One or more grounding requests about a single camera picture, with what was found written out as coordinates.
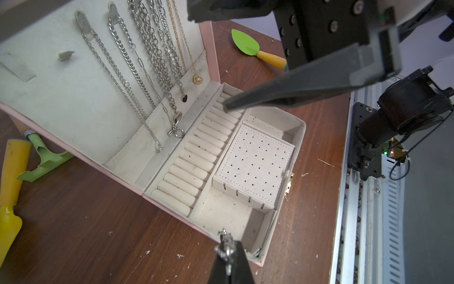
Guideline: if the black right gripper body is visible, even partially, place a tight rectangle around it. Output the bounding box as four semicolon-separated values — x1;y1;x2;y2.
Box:
187;1;402;76

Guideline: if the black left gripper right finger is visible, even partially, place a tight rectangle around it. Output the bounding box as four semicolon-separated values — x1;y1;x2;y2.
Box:
223;44;385;112

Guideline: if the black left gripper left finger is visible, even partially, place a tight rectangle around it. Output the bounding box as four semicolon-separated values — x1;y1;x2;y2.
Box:
208;240;255;284

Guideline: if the silver jewelry chain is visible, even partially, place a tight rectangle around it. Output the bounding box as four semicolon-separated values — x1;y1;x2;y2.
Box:
214;228;236;276

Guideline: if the pink jewelry box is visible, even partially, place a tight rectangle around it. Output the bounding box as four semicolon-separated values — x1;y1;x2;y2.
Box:
1;1;306;266

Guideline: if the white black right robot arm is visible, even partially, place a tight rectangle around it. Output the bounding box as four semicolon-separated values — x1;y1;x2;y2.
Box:
187;1;454;180

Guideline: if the green leaf toy trowel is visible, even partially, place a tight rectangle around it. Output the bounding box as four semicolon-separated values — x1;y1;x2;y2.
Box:
231;29;289;72

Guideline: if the green toy rake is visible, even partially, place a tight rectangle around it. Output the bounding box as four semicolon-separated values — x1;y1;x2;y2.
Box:
17;130;74;182

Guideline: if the yellow toy shovel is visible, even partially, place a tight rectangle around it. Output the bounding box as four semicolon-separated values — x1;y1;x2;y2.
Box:
1;139;31;263

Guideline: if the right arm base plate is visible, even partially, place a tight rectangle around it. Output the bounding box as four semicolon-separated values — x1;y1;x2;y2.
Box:
348;102;384;181

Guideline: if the aluminium mounting rail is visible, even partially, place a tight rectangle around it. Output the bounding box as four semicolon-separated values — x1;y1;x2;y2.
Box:
329;75;406;284

